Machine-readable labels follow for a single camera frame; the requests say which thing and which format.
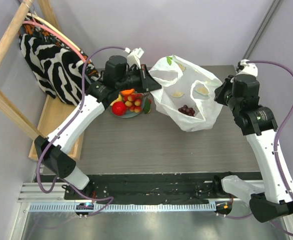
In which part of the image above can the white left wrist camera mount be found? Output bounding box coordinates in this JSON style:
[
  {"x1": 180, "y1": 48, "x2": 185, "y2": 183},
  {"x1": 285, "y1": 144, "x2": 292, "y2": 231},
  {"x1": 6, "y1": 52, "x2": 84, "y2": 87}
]
[{"x1": 124, "y1": 47, "x2": 144, "y2": 69}]

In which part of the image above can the aluminium corner frame profile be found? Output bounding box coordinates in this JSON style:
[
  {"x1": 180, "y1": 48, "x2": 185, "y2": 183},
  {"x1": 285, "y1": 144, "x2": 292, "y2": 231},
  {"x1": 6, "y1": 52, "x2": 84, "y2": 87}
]
[{"x1": 243, "y1": 0, "x2": 284, "y2": 59}]

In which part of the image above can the orange fruit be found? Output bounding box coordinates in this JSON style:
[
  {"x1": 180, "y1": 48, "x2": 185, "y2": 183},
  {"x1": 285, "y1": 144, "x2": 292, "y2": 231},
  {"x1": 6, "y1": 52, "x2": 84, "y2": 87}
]
[{"x1": 120, "y1": 88, "x2": 135, "y2": 97}]

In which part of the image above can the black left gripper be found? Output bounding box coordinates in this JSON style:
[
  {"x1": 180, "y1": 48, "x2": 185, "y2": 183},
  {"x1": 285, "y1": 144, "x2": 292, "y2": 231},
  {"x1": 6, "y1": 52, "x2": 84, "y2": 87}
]
[{"x1": 116, "y1": 64, "x2": 162, "y2": 94}]

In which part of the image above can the camouflage orange black garment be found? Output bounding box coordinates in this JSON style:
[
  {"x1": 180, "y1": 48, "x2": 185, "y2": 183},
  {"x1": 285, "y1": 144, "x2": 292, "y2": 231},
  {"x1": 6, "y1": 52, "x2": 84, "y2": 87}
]
[{"x1": 18, "y1": 14, "x2": 105, "y2": 92}]

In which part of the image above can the red apple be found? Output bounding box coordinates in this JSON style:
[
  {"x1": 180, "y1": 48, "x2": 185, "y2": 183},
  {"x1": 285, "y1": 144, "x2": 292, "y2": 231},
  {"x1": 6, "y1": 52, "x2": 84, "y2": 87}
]
[{"x1": 111, "y1": 101, "x2": 127, "y2": 116}]

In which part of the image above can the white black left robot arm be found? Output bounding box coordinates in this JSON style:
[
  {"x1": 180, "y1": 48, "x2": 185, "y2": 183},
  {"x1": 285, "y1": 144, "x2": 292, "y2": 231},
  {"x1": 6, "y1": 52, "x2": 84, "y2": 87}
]
[{"x1": 34, "y1": 55, "x2": 162, "y2": 200}]

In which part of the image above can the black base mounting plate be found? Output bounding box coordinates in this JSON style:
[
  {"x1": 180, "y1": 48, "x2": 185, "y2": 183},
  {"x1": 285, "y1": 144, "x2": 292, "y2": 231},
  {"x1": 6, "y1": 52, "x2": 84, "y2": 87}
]
[{"x1": 63, "y1": 172, "x2": 244, "y2": 206}]

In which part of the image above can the dark purple grape bunch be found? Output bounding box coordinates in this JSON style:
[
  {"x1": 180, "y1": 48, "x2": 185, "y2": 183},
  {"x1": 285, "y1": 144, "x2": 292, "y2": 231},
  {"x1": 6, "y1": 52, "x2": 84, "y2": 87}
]
[{"x1": 178, "y1": 105, "x2": 195, "y2": 117}]

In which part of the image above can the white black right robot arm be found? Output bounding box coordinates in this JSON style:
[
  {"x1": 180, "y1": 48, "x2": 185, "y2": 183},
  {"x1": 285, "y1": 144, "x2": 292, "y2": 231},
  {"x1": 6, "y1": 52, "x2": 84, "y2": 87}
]
[{"x1": 212, "y1": 74, "x2": 293, "y2": 223}]

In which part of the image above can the grey glass plate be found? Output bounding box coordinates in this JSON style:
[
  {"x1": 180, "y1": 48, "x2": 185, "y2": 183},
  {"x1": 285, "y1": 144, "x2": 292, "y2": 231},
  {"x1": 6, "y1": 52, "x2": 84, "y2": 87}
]
[{"x1": 109, "y1": 93, "x2": 145, "y2": 118}]

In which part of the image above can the red yellow strawberry bunch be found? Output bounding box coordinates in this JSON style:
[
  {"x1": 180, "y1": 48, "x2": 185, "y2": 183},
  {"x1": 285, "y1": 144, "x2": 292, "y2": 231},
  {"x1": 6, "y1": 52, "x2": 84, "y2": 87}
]
[{"x1": 123, "y1": 93, "x2": 143, "y2": 113}]

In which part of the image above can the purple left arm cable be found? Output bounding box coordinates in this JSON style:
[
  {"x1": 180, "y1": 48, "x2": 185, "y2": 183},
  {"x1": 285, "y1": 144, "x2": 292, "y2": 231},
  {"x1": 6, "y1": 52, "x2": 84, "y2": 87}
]
[{"x1": 35, "y1": 45, "x2": 132, "y2": 217}]

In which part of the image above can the white lemon print plastic bag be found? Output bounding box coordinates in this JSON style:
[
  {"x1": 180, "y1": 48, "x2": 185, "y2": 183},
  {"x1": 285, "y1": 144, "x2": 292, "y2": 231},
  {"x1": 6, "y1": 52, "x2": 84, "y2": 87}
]
[{"x1": 149, "y1": 55, "x2": 222, "y2": 132}]

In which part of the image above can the aluminium cable duct rail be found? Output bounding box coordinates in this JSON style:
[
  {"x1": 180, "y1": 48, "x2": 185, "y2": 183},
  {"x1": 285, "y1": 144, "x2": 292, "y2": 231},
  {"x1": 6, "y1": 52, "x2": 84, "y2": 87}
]
[{"x1": 29, "y1": 201, "x2": 216, "y2": 213}]

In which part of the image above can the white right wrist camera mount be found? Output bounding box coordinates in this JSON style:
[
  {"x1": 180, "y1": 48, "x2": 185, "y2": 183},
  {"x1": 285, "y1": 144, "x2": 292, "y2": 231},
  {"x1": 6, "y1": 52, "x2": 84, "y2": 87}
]
[{"x1": 236, "y1": 59, "x2": 258, "y2": 77}]

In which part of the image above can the pink clothes hanger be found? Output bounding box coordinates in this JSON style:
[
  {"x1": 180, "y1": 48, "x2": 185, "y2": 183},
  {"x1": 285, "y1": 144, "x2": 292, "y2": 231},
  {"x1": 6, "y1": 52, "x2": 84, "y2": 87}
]
[{"x1": 22, "y1": 21, "x2": 91, "y2": 63}]

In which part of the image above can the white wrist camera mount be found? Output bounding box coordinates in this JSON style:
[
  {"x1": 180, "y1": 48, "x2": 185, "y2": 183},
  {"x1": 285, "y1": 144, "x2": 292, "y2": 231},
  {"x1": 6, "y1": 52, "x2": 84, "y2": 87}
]
[
  {"x1": 236, "y1": 59, "x2": 258, "y2": 77},
  {"x1": 124, "y1": 47, "x2": 144, "y2": 69}
]

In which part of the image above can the wooden clothes rack frame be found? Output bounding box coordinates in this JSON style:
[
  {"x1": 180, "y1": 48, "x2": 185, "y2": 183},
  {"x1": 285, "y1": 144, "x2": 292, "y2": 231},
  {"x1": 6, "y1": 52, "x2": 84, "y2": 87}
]
[{"x1": 0, "y1": 0, "x2": 74, "y2": 162}]

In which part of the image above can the zebra pattern black white garment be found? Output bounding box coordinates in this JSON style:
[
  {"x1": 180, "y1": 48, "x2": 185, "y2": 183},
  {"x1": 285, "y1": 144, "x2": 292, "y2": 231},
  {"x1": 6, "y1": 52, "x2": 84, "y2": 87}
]
[{"x1": 19, "y1": 34, "x2": 84, "y2": 106}]

